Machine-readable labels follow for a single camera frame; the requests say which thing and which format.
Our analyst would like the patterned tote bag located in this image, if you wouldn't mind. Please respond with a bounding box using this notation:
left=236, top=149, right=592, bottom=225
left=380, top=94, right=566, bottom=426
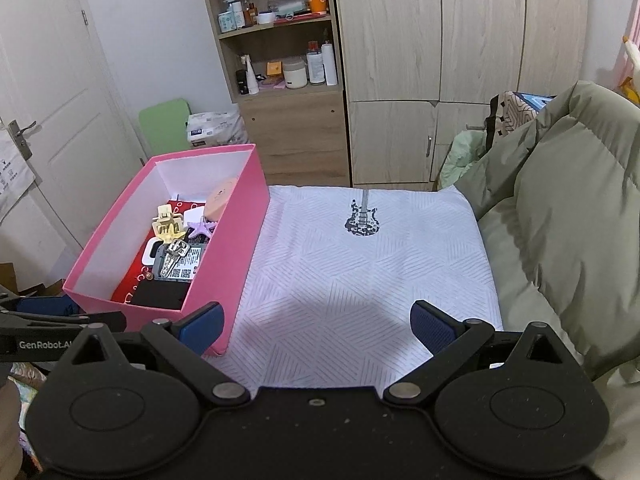
left=482, top=90, right=556, bottom=153

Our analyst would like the red printed liner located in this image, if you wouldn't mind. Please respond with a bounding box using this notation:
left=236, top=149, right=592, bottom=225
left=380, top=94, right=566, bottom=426
left=111, top=197, right=206, bottom=306

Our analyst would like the green duvet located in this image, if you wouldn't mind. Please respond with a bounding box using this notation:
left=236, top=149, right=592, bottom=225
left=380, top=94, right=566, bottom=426
left=437, top=80, right=640, bottom=411

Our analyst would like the white device black screen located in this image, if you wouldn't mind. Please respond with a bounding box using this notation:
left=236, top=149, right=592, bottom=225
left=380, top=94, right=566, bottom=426
left=142, top=240, right=166, bottom=266

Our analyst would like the grey labelled power bank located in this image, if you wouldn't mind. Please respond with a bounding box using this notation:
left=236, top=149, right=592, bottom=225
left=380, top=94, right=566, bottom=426
left=151, top=242, right=208, bottom=282

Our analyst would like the person's left forearm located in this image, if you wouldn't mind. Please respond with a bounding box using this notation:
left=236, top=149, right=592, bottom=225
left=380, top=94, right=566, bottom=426
left=0, top=382, right=24, bottom=480

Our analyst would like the white spray bottle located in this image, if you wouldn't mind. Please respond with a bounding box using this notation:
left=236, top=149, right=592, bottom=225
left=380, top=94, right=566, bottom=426
left=241, top=55, right=260, bottom=94

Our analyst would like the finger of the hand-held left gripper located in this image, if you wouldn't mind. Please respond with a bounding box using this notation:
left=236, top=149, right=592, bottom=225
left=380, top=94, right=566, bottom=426
left=0, top=285, right=80, bottom=317
left=0, top=311, right=125, bottom=330

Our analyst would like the metal door handle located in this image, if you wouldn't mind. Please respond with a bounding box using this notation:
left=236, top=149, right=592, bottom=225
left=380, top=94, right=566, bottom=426
left=7, top=120, right=33, bottom=158

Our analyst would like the white printed bag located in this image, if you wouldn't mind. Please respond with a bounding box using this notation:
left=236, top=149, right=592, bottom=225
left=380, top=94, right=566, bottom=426
left=0, top=120, right=37, bottom=221

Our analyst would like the bunch of keys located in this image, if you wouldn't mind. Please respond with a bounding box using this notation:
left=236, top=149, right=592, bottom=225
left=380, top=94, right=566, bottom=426
left=162, top=239, right=190, bottom=278

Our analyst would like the wooden wardrobe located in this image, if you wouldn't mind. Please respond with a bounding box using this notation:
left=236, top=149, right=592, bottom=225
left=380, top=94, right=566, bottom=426
left=330, top=0, right=591, bottom=191

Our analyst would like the white patterned bed sheet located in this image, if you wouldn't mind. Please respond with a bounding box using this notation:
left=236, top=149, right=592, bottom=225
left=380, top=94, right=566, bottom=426
left=220, top=184, right=503, bottom=391

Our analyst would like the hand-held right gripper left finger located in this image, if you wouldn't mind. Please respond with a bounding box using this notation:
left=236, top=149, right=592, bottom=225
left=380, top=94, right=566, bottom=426
left=60, top=301, right=251, bottom=406

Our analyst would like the beige hair claw clip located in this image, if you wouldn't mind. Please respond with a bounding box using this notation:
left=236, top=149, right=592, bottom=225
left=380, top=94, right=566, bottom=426
left=151, top=204, right=187, bottom=238

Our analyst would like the white tissue pack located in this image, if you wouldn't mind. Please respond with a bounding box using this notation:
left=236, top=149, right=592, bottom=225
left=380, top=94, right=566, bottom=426
left=186, top=109, right=249, bottom=148

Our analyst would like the yellow white plush toy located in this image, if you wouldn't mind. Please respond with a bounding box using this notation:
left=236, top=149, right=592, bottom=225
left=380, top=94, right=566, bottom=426
left=620, top=35, right=640, bottom=106

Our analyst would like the pink cardboard box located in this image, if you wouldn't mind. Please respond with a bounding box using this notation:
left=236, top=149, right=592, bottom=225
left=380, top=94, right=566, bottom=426
left=62, top=143, right=271, bottom=358

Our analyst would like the black wallet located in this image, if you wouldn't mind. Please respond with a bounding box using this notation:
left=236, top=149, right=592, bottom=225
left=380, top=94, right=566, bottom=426
left=129, top=277, right=193, bottom=311

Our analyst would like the pink round case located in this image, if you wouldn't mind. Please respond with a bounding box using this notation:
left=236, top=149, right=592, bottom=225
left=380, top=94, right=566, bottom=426
left=204, top=177, right=240, bottom=223

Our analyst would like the purple starfish clip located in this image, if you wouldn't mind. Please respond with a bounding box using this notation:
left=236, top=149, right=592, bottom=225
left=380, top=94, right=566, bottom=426
left=185, top=216, right=217, bottom=239

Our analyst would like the wooden shelf cabinet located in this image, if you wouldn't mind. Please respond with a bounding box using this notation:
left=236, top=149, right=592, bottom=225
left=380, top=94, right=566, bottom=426
left=196, top=0, right=351, bottom=188

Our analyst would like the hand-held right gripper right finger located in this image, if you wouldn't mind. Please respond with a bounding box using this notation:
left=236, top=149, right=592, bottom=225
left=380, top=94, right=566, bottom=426
left=382, top=300, right=583, bottom=406

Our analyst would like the tall white bottle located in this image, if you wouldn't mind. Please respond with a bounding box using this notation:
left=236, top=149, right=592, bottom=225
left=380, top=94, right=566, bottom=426
left=322, top=42, right=338, bottom=86

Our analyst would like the green folding board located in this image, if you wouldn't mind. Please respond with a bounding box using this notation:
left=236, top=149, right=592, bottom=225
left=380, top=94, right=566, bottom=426
left=138, top=99, right=193, bottom=163

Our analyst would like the white door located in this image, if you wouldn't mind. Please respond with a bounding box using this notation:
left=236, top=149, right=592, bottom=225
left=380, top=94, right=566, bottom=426
left=0, top=0, right=146, bottom=261

